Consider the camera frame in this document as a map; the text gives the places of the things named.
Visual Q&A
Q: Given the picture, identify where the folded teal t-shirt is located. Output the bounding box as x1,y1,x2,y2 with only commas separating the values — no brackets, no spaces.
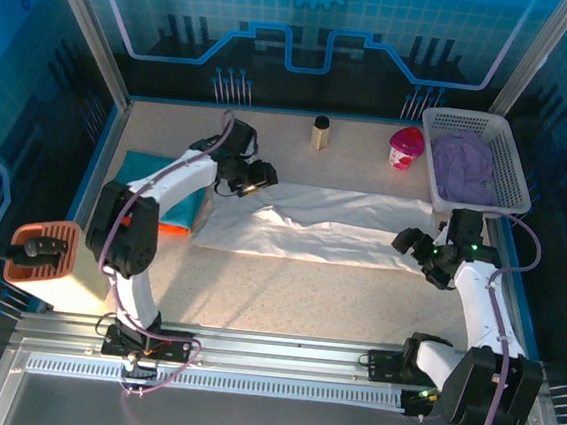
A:
111,148,214,231

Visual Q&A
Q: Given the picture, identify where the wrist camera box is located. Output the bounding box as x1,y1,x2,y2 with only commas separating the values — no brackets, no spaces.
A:
447,207,490,247
222,118,262,159

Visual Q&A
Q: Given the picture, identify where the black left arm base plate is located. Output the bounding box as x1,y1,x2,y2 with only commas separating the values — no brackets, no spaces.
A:
100,324,202,366

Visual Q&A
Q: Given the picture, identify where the aluminium frame post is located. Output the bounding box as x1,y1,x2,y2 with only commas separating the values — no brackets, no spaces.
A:
488,0,567,123
27,0,144,112

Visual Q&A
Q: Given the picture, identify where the orange and cream knife block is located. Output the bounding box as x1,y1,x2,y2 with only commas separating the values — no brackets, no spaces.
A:
0,214,118,316

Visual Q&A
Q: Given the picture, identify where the slotted grey cable duct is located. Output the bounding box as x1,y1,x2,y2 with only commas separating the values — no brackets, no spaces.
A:
24,351,408,412

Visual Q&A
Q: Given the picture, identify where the white t-shirt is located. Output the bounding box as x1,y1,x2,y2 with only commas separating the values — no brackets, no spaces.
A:
191,173,440,276

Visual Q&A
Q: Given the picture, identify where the beige bottle with black cap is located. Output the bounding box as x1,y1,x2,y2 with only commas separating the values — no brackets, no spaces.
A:
309,115,333,153

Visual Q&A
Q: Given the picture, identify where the pink lidded yogurt cup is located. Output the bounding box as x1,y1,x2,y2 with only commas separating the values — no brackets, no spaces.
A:
386,124,427,174

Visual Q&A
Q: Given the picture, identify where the folded orange t-shirt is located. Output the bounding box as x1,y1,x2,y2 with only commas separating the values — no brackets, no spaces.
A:
157,221,194,238

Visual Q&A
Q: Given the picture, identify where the purple t-shirt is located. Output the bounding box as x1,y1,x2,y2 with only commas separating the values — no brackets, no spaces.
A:
424,127,506,208

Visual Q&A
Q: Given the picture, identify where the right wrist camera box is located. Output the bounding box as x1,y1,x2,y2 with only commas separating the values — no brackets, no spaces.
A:
447,207,490,247

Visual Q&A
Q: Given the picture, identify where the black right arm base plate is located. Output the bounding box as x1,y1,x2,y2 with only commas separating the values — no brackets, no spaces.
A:
365,348,444,389

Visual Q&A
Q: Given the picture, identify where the black knife handle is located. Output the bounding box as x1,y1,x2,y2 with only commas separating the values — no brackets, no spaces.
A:
0,232,70,272

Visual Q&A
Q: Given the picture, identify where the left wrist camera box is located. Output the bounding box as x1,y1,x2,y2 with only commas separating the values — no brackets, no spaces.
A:
222,118,262,159

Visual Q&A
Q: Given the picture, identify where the aluminium rail frame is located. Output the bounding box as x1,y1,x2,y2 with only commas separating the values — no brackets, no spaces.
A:
0,303,567,425

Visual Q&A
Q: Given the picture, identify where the white perforated plastic basket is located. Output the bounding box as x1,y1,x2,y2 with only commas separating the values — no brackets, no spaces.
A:
412,105,542,222

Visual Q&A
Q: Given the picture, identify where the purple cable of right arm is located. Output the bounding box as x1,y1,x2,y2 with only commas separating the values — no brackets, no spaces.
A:
413,206,547,425

